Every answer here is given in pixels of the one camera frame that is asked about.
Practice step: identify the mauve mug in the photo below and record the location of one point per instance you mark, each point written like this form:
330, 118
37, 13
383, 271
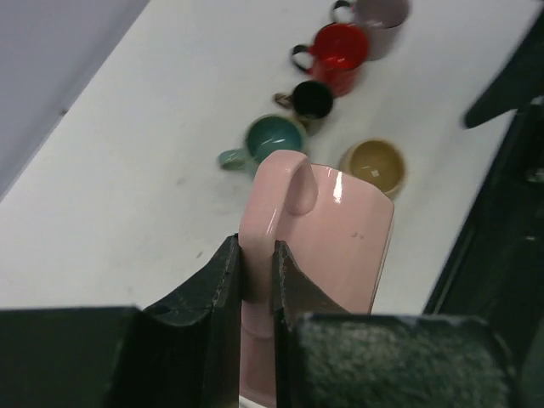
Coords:
381, 20

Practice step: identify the teal green mug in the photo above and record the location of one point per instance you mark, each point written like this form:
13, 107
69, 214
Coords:
264, 136

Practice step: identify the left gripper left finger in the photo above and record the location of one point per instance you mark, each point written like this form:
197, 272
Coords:
182, 351

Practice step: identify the red mug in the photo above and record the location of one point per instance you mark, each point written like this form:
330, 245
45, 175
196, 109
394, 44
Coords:
335, 57

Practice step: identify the pink mug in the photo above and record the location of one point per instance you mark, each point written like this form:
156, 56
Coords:
337, 228

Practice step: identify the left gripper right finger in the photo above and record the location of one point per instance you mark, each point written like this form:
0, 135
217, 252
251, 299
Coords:
327, 357

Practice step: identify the brown patterned mug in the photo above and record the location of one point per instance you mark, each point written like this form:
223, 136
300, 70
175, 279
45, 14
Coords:
310, 101

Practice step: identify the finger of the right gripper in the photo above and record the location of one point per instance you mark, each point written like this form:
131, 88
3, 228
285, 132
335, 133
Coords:
513, 87

